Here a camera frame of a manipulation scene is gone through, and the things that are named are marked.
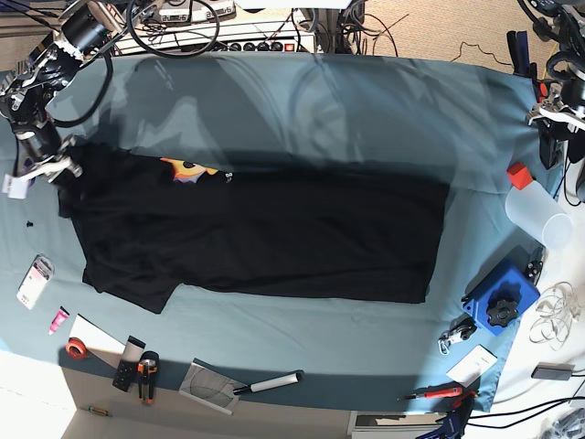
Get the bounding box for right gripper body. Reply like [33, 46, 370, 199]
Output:
[2, 127, 62, 199]

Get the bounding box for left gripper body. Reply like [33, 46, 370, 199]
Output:
[548, 75, 584, 133]

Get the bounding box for black t-shirt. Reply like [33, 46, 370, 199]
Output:
[56, 145, 450, 314]

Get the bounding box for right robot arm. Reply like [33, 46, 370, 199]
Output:
[1, 1, 126, 199]

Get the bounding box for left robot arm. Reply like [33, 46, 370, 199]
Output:
[518, 1, 584, 134]

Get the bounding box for orange black clamp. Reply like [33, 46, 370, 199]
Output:
[537, 81, 560, 170]

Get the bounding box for blue black clamp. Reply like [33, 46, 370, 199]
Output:
[506, 30, 537, 79]

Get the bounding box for red cube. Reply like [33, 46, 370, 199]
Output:
[506, 162, 534, 190]

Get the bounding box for translucent plastic cup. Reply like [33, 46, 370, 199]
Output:
[505, 181, 573, 249]

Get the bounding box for pink white blister pack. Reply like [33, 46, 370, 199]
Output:
[16, 254, 55, 310]

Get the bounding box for pink small tube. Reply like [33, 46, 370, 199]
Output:
[48, 306, 69, 335]

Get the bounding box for blue block with knob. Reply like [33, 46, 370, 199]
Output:
[462, 260, 540, 337]

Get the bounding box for orange tape roll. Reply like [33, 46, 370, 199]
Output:
[65, 337, 89, 360]

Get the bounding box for orange black pliers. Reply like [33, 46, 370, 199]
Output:
[137, 351, 160, 406]

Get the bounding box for black white remote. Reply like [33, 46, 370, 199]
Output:
[112, 336, 145, 392]

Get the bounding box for metal pulley carabiner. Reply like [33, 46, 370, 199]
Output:
[438, 316, 477, 356]

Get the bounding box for grey adapter box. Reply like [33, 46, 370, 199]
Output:
[531, 364, 573, 381]

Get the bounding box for grey patterned booklet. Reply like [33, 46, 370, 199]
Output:
[178, 361, 243, 415]

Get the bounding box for power strip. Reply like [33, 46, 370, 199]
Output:
[207, 36, 318, 53]

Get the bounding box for white card box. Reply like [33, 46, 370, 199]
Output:
[446, 345, 497, 387]

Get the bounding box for orange screwdriver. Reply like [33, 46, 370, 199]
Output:
[399, 386, 463, 401]

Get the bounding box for white black marker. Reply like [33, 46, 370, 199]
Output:
[233, 370, 303, 396]

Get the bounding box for white cable bundle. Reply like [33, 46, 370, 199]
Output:
[528, 281, 581, 352]

